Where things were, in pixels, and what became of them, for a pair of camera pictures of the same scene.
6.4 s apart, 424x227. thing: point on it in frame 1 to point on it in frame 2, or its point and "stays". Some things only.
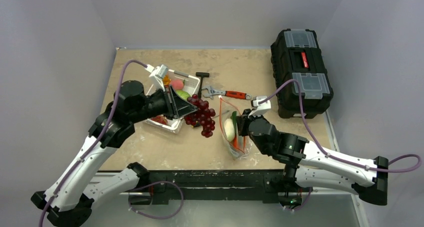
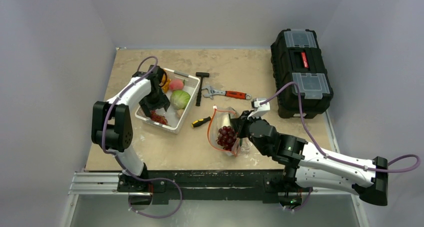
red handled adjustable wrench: (234, 94) stays
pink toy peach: (178, 84) stays
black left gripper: (180, 107) to (162, 103)
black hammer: (202, 74) stays
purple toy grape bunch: (203, 117) to (226, 137)
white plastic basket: (190, 84) stays
